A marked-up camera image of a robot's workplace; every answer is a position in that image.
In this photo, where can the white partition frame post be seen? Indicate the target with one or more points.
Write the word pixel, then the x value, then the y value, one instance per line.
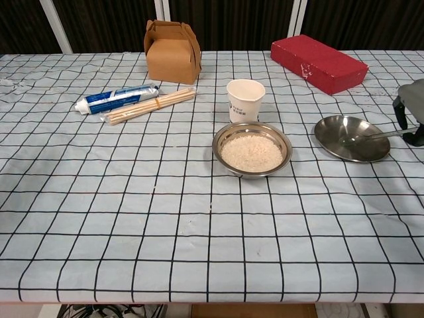
pixel 56 30
pixel 162 10
pixel 299 16

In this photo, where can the metal bowl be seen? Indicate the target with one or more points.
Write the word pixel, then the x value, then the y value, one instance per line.
pixel 238 130

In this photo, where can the small metal spoon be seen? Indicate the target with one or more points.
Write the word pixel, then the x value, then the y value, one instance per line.
pixel 349 141

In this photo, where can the flat red box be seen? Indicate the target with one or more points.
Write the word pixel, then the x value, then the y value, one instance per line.
pixel 318 56

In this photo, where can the wrapped wooden stick bundle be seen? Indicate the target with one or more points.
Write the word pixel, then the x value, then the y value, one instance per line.
pixel 149 106

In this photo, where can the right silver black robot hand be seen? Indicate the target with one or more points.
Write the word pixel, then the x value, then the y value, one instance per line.
pixel 415 92

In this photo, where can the light blue checked tablecloth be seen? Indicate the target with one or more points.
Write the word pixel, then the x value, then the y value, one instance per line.
pixel 132 215

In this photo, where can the shallow metal plate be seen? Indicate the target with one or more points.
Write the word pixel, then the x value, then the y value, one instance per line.
pixel 334 132

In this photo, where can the white raw rice heap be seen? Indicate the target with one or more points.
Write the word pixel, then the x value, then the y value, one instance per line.
pixel 251 154

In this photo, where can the white paper cup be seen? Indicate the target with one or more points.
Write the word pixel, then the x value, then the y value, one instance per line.
pixel 243 102

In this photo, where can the blue white toothpaste tube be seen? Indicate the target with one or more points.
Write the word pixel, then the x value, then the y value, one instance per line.
pixel 112 98

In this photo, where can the brown paper gable box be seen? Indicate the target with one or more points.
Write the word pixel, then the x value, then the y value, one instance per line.
pixel 169 63

